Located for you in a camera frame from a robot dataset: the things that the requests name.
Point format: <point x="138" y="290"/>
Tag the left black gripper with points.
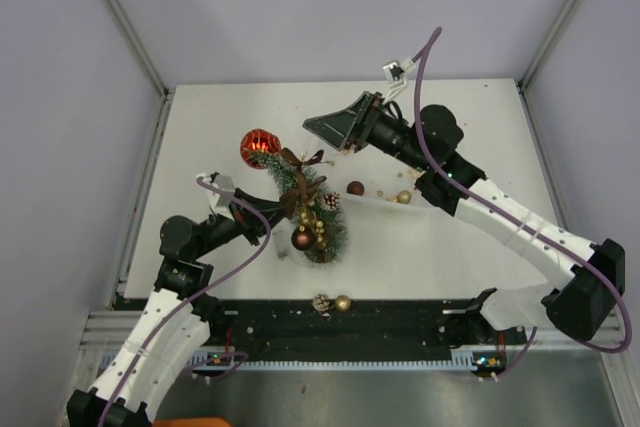
<point x="273" y="210"/>

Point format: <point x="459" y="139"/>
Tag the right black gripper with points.
<point x="336" y="130"/>

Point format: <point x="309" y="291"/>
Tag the brown ribbon gold garland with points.
<point x="298" y="200"/>

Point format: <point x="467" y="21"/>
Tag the large brown matte bauble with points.
<point x="303" y="238"/>

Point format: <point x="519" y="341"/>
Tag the small green christmas tree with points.
<point x="335" y="230"/>

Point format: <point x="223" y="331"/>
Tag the brown pine cone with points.
<point x="321" y="303"/>
<point x="330" y="201"/>

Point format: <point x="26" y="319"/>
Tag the white plastic basket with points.
<point x="383" y="185"/>

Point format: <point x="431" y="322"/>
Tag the red glitter bauble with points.
<point x="255" y="143"/>

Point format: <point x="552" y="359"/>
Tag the gold small bauble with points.
<point x="404" y="197"/>
<point x="342" y="303"/>

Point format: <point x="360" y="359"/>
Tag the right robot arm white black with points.
<point x="584" y="280"/>

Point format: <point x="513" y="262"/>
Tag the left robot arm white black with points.
<point x="180" y="314"/>

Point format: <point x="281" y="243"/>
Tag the dark brown small bauble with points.
<point x="356" y="188"/>

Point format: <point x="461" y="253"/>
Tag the orange plastic crate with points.
<point x="192" y="422"/>

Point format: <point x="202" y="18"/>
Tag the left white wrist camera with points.
<point x="219" y="191"/>

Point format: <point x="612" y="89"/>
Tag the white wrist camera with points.
<point x="219" y="191"/>
<point x="396" y="74"/>

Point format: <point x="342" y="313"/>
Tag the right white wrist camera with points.
<point x="396" y="74"/>

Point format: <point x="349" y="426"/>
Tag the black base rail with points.
<point x="372" y="330"/>

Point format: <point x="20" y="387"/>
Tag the grey cable duct strip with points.
<point x="203" y="361"/>

